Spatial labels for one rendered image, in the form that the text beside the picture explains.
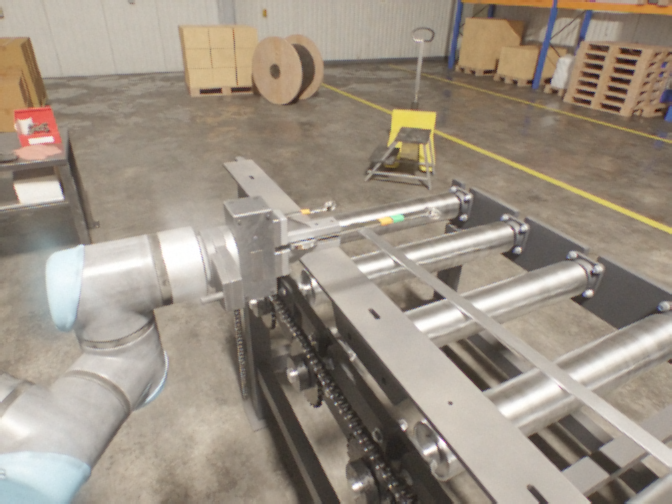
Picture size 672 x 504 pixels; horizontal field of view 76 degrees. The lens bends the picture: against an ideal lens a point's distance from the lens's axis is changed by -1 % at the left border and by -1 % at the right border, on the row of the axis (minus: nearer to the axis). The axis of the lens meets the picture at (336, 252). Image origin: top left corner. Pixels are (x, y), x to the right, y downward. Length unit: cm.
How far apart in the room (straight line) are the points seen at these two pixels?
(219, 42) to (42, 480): 783
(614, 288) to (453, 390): 103
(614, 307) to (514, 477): 109
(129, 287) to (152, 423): 166
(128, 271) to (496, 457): 46
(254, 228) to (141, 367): 22
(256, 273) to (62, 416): 26
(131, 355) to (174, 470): 143
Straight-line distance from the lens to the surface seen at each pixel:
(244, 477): 192
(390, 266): 136
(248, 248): 56
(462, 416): 60
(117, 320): 55
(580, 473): 112
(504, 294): 130
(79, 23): 1069
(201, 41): 809
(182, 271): 53
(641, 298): 155
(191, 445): 204
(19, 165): 301
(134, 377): 59
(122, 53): 1075
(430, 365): 65
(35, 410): 54
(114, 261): 53
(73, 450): 53
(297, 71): 715
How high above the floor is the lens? 162
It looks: 31 degrees down
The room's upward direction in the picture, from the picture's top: 2 degrees clockwise
